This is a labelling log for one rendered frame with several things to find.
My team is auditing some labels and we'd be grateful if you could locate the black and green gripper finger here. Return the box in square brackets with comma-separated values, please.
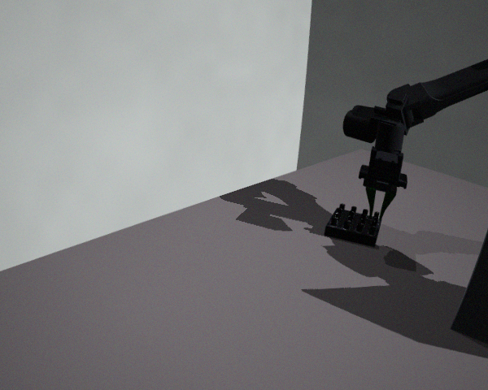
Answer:
[379, 192, 396, 221]
[366, 187, 376, 219]

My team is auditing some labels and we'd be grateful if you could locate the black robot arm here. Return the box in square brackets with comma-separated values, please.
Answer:
[343, 59, 488, 193]

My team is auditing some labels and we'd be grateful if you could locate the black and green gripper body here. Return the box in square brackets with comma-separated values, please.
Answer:
[359, 144, 407, 193]

